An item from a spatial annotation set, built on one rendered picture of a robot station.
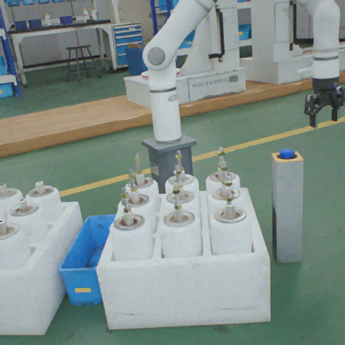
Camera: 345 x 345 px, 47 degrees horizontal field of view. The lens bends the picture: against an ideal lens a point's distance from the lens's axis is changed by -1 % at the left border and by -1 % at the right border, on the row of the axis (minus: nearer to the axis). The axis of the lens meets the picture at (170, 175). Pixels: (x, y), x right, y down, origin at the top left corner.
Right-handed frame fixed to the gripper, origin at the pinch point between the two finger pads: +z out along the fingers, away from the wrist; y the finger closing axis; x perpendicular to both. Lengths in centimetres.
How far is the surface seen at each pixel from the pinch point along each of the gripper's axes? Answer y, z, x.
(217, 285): -56, 22, -20
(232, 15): 102, -29, 177
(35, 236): -88, 14, 18
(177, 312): -65, 29, -15
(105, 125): -14, 28, 171
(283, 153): -25.2, 0.9, -8.6
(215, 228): -53, 9, -16
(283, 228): -27.1, 22.1, -10.2
